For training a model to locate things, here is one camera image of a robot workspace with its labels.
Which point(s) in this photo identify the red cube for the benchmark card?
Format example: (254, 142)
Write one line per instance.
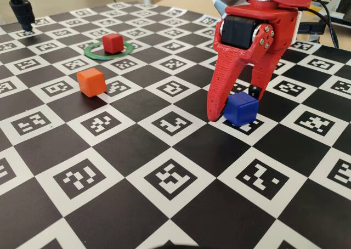
(112, 44)

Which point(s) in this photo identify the orange cube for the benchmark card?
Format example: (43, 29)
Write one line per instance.
(91, 83)

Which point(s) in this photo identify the black plug connector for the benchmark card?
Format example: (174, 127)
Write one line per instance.
(312, 28)

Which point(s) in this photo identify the blue cube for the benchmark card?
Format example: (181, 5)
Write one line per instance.
(242, 112)

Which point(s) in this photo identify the black white marker checkerboard mat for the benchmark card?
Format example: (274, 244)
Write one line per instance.
(175, 150)

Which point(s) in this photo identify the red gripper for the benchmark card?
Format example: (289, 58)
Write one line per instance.
(238, 32)

